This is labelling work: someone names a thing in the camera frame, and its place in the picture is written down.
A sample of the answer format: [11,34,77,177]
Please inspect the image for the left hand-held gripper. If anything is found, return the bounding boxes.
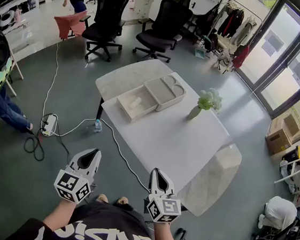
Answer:
[51,144,103,207]

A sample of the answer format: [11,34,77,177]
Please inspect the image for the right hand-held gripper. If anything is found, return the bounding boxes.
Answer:
[142,167,187,226]

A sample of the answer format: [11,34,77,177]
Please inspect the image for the beige box base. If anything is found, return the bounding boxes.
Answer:
[113,69,189,129]

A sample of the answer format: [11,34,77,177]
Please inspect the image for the person's right forearm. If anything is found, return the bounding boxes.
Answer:
[150,218,187,240]

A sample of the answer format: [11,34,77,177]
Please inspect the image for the person's left forearm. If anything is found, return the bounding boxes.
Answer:
[41,195,80,235]

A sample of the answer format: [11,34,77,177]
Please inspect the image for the brown cardboard box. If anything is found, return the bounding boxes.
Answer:
[263,104,300,159]

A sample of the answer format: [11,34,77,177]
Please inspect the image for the person's left tan shoe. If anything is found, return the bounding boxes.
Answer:
[95,193,110,205]

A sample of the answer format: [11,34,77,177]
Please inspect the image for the person's tan shoe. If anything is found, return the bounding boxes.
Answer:
[116,195,130,207]
[95,193,110,205]

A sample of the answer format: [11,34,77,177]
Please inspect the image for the clear water bottle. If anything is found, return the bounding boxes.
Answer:
[93,118,104,134]

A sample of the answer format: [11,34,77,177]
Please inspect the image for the person's right tan shoe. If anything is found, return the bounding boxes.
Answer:
[116,195,130,207]

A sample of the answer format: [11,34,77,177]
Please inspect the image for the white power strip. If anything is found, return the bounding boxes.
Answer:
[40,113,59,138]

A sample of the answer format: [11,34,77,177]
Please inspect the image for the person's black printed t-shirt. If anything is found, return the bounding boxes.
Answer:
[4,189,212,240]

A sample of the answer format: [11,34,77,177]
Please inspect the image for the white marble table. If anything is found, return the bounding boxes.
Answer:
[81,52,253,222]

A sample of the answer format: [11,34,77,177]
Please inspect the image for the vase of white flowers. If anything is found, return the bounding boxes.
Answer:
[187,86,225,124]

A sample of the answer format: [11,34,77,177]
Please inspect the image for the white stuffed bag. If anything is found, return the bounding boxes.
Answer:
[257,193,300,233]

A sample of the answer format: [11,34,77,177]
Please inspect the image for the teal dustpan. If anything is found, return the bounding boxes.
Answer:
[194,47,207,60]

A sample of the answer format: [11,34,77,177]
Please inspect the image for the yellow and black toolbox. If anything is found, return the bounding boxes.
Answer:
[281,143,300,167]

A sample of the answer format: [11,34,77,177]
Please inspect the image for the pink cloth covered chair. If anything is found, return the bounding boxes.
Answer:
[51,7,92,44]

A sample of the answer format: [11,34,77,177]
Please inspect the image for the red hanging garment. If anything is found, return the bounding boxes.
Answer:
[231,42,251,71]

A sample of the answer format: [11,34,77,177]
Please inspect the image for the glass entrance door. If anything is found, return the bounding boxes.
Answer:
[230,0,300,121]

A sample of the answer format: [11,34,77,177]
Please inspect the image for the clothes rack with garments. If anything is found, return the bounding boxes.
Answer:
[198,0,267,76]

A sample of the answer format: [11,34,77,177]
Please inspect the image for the paper notice on door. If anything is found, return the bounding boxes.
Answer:
[260,28,287,59]

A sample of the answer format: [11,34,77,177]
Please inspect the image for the white power cable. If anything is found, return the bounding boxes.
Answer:
[48,113,158,193]

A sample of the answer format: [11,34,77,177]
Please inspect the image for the black floor cable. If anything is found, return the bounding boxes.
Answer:
[22,126,48,162]

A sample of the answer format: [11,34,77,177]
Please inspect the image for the long white floor cable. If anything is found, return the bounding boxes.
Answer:
[41,41,62,122]

